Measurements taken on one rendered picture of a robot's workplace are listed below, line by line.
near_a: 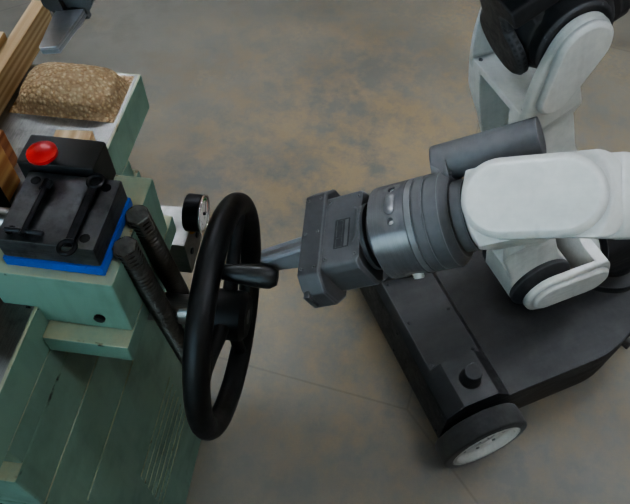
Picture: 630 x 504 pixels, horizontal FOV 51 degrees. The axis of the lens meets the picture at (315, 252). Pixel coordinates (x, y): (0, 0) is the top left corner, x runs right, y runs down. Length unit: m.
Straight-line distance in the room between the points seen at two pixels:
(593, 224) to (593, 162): 0.05
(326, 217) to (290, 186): 1.34
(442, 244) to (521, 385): 0.97
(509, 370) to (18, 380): 1.07
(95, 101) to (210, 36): 1.66
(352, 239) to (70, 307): 0.30
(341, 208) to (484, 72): 0.46
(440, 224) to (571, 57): 0.41
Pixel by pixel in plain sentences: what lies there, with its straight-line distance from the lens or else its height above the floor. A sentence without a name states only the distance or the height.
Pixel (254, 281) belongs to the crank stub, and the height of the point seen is 0.93.
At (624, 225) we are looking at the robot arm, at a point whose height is 1.10.
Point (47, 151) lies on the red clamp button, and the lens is 0.70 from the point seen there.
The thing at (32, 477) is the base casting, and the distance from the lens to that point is 0.81.
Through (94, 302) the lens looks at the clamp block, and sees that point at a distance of 0.70.
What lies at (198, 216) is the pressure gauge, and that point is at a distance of 1.05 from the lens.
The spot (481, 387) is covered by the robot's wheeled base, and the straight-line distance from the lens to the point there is 1.44.
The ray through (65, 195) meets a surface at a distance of 0.69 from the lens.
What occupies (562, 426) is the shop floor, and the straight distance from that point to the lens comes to 1.69.
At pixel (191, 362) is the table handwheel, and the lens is 0.66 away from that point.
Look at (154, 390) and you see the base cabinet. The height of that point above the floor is 0.45.
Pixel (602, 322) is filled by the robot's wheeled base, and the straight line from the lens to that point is 1.65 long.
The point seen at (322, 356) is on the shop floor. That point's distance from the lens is 1.66.
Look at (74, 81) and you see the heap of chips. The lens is 0.91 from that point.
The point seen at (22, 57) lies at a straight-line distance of 1.00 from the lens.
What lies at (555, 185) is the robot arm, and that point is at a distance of 0.53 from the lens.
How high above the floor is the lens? 1.49
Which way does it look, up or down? 55 degrees down
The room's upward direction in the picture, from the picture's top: straight up
